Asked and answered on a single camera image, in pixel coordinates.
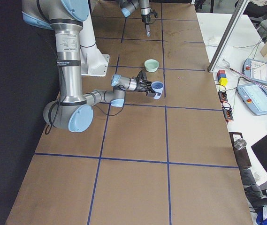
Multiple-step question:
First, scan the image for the teach pendant near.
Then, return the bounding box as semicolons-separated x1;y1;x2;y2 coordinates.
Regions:
237;83;267;115

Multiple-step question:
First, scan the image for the teach pendant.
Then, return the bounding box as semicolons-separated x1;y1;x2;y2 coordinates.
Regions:
242;58;267;85
237;83;267;115

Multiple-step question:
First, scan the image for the blue block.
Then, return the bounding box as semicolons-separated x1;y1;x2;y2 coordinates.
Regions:
217;73;227;80

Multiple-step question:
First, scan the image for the black power connector left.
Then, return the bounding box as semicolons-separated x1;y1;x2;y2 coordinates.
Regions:
218;91;228;103

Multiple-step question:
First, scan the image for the mint green bowl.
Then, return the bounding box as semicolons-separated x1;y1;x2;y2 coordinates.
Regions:
144;59;160;73

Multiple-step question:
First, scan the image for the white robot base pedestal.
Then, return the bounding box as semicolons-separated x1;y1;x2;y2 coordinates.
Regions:
79;0;110;77

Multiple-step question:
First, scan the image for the teach pendant far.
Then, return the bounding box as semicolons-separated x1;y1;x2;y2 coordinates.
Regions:
242;58;267;85

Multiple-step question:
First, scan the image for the black power connector right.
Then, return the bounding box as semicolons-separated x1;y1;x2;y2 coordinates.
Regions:
222;106;234;122

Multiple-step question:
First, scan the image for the blue plastic cup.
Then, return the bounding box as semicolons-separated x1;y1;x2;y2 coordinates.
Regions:
151;81;164;100

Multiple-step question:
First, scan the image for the red block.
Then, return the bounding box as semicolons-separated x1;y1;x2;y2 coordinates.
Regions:
217;69;226;74

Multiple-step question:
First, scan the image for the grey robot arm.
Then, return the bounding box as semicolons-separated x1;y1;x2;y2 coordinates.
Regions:
22;0;163;134
115;0;158;37

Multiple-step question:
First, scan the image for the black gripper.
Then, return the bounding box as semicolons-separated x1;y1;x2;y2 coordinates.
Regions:
141;8;158;37
135;70;161;98

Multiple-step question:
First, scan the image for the black power connector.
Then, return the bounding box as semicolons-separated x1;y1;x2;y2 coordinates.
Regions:
218;91;228;103
222;106;234;122

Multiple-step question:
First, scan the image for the yellow block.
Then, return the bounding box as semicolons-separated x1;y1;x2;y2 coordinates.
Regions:
219;77;228;86

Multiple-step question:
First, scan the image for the aluminium camera post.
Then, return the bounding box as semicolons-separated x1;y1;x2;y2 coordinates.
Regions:
208;0;249;73

